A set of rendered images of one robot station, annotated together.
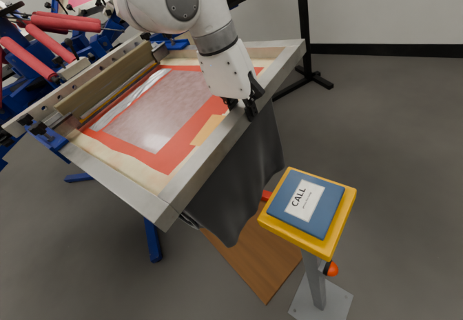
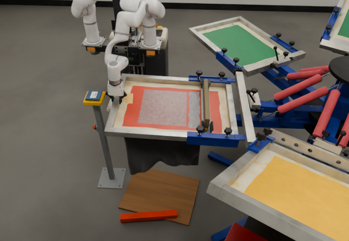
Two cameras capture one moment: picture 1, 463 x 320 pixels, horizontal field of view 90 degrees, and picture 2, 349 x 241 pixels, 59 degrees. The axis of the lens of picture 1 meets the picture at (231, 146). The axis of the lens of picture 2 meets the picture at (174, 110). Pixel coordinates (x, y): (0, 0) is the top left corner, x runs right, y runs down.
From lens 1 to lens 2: 2.19 m
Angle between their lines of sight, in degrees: 83
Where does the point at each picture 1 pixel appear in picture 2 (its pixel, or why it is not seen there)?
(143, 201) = (129, 75)
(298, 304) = (121, 173)
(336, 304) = (104, 180)
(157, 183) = (134, 83)
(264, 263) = (145, 179)
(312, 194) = (92, 95)
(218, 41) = not seen: hidden behind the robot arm
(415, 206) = not seen: outside the picture
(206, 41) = not seen: hidden behind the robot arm
